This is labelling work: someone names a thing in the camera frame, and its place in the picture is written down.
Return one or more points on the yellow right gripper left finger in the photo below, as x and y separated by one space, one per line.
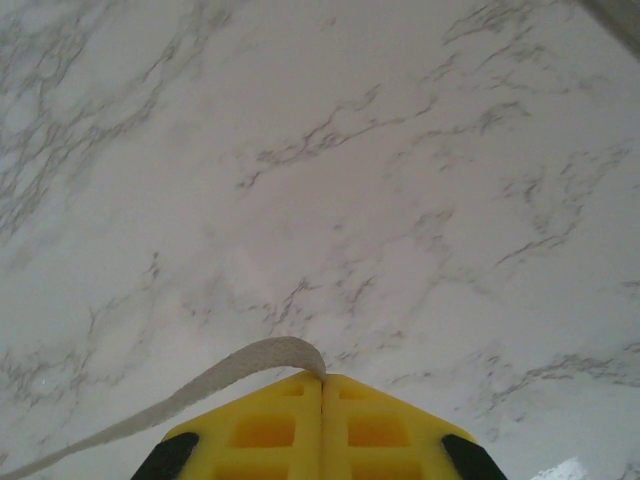
265 420

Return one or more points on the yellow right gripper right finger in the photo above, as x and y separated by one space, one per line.
380 420

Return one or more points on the white shoelace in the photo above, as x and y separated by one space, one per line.
270 350

